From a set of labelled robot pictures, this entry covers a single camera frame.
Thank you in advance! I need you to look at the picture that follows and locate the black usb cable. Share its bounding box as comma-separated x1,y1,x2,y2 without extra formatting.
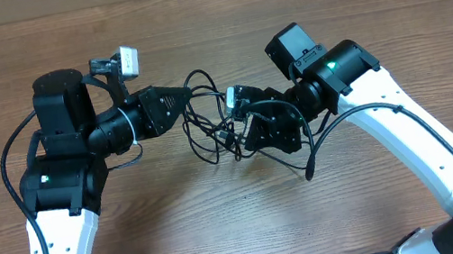
173,52,322,200

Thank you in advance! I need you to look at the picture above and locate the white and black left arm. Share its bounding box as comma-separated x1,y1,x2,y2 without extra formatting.
6,59,192,254

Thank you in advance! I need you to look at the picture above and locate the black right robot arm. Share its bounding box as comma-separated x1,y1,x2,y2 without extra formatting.
226,23,453,254

